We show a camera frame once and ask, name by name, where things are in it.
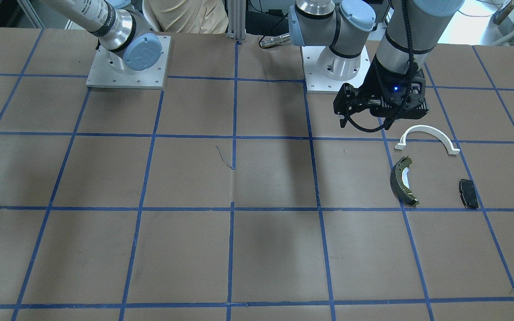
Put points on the silver cylindrical tool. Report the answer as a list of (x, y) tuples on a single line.
[(275, 41)]

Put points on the loose blue tape thread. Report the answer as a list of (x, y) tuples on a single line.
[(225, 159)]

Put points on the aluminium frame post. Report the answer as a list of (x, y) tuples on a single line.
[(236, 19)]

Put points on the white curved plastic bracket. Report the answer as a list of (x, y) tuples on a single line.
[(438, 134)]

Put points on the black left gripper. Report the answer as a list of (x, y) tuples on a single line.
[(376, 80)]

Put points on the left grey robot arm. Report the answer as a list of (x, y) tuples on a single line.
[(412, 33)]

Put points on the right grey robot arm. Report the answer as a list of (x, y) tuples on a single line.
[(132, 55)]

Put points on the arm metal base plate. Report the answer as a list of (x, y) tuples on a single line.
[(320, 84), (108, 71)]

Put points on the green brake shoe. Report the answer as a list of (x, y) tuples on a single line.
[(400, 184)]

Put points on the person in beige shirt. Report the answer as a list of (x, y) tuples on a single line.
[(190, 16)]

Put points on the black brake pad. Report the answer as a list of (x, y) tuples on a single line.
[(468, 194)]

